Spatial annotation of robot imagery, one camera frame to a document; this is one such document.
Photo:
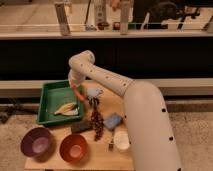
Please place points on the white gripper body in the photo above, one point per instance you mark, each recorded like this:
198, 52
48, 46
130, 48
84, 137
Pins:
75, 78

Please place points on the red orange pepper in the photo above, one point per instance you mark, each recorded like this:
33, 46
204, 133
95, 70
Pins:
78, 94

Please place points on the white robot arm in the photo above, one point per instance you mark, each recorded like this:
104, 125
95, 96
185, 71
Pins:
152, 141

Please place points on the green plastic tray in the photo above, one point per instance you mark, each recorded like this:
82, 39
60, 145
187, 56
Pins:
53, 96

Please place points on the light blue cloth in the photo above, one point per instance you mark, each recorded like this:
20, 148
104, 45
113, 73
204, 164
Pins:
94, 92

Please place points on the dark brown grape bunch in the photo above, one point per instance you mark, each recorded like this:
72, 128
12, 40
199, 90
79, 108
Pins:
96, 119

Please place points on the blue sponge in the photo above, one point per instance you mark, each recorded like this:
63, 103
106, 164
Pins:
112, 121

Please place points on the red orange bowl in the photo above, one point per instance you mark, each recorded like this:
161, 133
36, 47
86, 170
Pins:
73, 148

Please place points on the purple bowl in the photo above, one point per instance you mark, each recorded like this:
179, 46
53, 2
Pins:
36, 142

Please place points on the white cup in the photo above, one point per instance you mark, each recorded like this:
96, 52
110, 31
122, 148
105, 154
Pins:
121, 141

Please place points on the metal fork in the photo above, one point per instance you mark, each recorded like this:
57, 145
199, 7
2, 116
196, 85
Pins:
111, 143

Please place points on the grey post left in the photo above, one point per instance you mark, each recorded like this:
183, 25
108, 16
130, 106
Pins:
62, 19

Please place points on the grey post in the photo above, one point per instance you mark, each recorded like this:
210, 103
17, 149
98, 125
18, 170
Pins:
125, 8
62, 19

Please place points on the grey post right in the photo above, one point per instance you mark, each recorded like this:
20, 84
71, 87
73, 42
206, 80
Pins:
125, 8

